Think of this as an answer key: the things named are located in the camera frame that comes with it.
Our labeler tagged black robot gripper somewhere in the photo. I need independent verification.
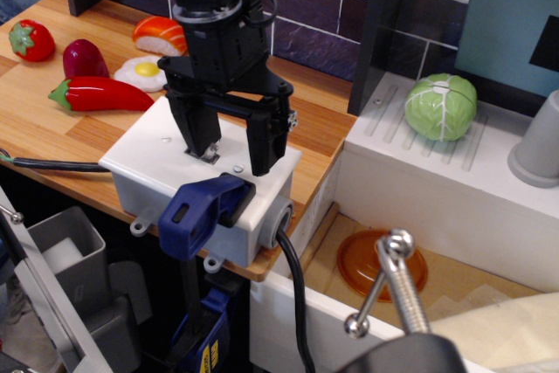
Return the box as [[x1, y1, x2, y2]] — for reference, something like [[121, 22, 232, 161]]
[[158, 5, 297, 176]]

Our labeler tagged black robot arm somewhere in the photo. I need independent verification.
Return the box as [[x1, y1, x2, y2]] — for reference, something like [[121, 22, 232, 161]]
[[158, 0, 296, 176]]

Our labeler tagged toy fried egg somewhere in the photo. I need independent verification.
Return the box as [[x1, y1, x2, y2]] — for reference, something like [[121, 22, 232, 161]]
[[114, 55, 167, 93]]

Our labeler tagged toy salmon sushi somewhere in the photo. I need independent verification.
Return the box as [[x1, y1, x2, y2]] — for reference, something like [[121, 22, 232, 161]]
[[132, 16, 188, 56]]

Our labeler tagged red toy chili pepper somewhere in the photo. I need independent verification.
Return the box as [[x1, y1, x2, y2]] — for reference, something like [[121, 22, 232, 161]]
[[48, 76, 154, 112]]

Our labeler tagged purple toy eggplant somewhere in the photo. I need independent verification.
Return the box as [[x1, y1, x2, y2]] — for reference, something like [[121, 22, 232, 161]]
[[63, 38, 110, 78]]

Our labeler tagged orange plastic bowl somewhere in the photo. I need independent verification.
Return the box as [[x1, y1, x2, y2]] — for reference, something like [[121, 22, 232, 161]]
[[337, 229, 428, 296]]

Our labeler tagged grey metal bin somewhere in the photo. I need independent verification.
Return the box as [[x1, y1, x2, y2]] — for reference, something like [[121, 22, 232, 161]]
[[29, 206, 112, 316]]

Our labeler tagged green toy cabbage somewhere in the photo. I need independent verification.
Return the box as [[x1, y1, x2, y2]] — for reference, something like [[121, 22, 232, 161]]
[[404, 73, 478, 142]]

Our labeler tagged blue bar clamp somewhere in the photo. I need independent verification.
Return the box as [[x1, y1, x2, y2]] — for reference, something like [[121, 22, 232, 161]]
[[157, 173, 257, 373]]

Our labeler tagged red toy strawberry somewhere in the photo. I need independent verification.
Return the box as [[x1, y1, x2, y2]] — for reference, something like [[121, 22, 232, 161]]
[[9, 19, 56, 62]]

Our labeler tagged white toy sink unit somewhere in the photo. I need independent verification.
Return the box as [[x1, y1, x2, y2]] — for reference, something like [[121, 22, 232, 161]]
[[249, 71, 559, 373]]

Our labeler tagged light blue box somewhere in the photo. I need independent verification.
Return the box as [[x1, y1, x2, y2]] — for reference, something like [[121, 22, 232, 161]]
[[455, 0, 558, 97]]

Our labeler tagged grey plastic cup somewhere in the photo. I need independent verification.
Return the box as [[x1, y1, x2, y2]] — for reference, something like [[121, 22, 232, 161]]
[[507, 90, 558, 188]]

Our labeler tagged white switch box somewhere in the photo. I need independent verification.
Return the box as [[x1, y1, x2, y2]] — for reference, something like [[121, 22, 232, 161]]
[[98, 95, 303, 273]]

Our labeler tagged black power cable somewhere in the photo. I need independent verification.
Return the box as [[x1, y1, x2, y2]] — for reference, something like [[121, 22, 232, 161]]
[[275, 229, 316, 373]]

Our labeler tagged dark vertical post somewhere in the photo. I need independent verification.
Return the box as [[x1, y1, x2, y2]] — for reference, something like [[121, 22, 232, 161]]
[[348, 0, 402, 116]]

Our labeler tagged thin black green cable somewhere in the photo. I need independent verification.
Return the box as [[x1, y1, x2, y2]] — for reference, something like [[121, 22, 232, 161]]
[[0, 150, 110, 173]]

